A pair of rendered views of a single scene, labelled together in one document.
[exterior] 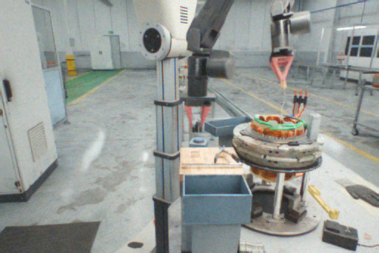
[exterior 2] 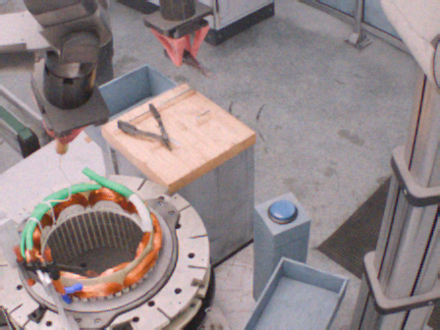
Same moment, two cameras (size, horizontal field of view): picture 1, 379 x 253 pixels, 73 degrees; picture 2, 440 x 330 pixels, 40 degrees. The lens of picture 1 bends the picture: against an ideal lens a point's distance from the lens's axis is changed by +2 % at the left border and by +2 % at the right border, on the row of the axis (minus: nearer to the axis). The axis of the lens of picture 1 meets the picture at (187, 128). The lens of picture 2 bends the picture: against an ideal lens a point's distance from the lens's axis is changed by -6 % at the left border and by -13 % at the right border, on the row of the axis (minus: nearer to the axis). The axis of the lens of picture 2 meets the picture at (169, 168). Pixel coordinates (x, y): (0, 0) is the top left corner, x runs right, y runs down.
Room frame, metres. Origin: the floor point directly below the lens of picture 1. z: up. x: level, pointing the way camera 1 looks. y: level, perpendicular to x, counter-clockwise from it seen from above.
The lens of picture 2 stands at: (1.50, -0.55, 1.79)
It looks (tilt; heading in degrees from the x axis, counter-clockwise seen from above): 43 degrees down; 149
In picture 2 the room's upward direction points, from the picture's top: 7 degrees counter-clockwise
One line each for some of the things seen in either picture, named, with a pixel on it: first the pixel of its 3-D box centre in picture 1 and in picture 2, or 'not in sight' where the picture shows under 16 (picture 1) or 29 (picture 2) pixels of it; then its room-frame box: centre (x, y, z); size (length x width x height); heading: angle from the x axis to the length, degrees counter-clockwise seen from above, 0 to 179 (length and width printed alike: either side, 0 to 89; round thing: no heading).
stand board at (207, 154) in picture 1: (209, 162); (177, 134); (0.74, -0.07, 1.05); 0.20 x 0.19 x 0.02; 1
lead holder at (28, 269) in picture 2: (300, 100); (38, 268); (0.99, -0.44, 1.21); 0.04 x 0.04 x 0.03; 0
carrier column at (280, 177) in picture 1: (277, 194); not in sight; (0.79, -0.32, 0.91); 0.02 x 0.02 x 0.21
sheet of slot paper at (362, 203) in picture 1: (364, 193); not in sight; (0.99, -0.79, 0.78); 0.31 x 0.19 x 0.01; 6
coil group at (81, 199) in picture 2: not in sight; (68, 206); (0.84, -0.33, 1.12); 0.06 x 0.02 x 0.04; 90
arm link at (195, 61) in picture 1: (199, 66); not in sight; (0.72, -0.03, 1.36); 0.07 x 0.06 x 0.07; 59
